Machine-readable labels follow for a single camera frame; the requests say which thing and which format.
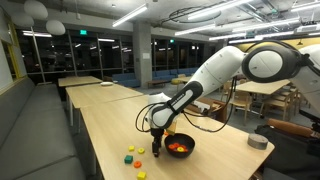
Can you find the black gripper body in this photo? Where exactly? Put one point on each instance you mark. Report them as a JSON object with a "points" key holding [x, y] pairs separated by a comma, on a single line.
{"points": [[157, 135]]}

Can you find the orange disc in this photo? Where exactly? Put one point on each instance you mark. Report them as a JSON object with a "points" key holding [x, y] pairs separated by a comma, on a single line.
{"points": [[137, 164], [164, 133], [171, 146], [185, 148]]}

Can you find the yellow disc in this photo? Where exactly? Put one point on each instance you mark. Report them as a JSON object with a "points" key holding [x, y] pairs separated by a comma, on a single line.
{"points": [[141, 150], [180, 149]]}

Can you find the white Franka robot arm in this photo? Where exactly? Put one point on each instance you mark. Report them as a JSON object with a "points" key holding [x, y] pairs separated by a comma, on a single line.
{"points": [[220, 66]]}

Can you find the black bowl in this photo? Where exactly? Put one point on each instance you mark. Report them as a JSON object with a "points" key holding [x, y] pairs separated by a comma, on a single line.
{"points": [[178, 155]]}

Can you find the small yellow cube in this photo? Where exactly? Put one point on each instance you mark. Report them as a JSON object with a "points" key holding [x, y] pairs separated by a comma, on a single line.
{"points": [[131, 148]]}

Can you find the green cube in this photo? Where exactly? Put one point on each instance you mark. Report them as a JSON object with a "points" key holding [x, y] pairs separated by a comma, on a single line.
{"points": [[128, 159]]}

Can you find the large yellow cube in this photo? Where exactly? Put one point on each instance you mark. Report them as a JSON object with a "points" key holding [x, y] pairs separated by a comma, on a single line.
{"points": [[141, 175]]}

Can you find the low wooden coffee table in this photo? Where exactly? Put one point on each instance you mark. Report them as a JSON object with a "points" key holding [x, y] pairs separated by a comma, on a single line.
{"points": [[156, 81]]}

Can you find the yellow green pouf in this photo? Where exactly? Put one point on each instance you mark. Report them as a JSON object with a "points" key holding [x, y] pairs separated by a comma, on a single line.
{"points": [[175, 81]]}

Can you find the blue sofa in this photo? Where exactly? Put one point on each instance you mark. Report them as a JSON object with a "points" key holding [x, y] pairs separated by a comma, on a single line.
{"points": [[166, 73], [126, 80]]}

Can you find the long wooden table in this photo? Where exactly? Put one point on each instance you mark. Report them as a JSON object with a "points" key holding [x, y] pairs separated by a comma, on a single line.
{"points": [[78, 80], [100, 95]]}

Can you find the white flat object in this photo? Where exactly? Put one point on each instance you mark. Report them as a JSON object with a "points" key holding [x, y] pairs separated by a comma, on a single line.
{"points": [[106, 83]]}

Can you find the white paper sign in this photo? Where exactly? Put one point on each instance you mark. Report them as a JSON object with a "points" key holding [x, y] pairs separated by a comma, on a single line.
{"points": [[146, 55]]}

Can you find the concrete pillar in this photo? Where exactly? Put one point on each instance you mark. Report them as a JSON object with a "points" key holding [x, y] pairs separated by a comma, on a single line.
{"points": [[142, 53]]}

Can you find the light wooden chair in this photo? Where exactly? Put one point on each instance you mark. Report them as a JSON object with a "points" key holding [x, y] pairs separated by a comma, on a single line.
{"points": [[241, 100], [281, 103]]}

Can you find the small green sign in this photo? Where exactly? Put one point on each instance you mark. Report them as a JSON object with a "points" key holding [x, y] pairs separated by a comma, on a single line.
{"points": [[171, 41]]}

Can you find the grey tape roll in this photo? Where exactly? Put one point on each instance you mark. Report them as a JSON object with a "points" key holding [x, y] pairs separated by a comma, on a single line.
{"points": [[257, 141]]}

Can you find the distant ceiling light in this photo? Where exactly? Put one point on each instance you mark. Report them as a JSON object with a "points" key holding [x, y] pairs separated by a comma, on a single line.
{"points": [[106, 40], [36, 34]]}

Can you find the wooden dining table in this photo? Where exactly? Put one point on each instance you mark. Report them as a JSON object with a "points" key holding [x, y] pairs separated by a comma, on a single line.
{"points": [[263, 88]]}

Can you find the grey upholstered bench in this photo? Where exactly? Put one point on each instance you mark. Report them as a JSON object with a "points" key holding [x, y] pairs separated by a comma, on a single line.
{"points": [[33, 133]]}

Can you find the green exit sign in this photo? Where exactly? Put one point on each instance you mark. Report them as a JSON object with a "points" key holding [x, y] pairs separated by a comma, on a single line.
{"points": [[83, 32]]}

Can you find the black bag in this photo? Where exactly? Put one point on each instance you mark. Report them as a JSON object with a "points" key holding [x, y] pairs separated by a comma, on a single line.
{"points": [[290, 156]]}

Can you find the tan leather roll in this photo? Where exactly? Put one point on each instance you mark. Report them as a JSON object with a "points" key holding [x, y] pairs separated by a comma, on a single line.
{"points": [[290, 127]]}

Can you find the white globe pendant lamp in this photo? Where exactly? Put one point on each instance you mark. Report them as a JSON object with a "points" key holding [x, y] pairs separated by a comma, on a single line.
{"points": [[22, 19], [55, 27], [35, 9]]}

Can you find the white ceiling projector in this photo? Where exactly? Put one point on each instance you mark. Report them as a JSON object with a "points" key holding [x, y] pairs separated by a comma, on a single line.
{"points": [[306, 28]]}

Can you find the tan wrist camera mount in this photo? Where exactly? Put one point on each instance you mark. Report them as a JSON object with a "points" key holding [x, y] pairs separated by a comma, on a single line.
{"points": [[171, 128]]}

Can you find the black tripod mount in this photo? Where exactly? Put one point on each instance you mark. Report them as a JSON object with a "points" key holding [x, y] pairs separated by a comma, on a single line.
{"points": [[311, 120]]}

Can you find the yellow window frame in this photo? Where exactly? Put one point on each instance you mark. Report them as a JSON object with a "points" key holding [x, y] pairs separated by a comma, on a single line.
{"points": [[12, 63]]}

